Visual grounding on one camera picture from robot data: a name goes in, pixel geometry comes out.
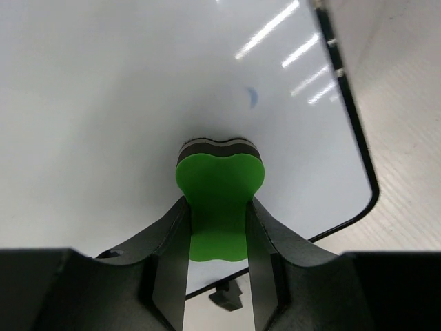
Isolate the white whiteboard with black frame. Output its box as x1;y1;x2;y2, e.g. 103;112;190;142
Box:
0;0;380;301

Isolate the black whiteboard clip foot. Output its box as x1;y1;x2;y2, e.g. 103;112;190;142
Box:
209;279;243;312

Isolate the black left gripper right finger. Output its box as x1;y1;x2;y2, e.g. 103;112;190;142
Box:
246;199;440;330

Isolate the green bone-shaped whiteboard eraser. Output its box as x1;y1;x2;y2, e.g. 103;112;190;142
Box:
175;137;265;262

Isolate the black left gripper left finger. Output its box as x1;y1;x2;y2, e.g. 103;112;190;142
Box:
1;198;191;330

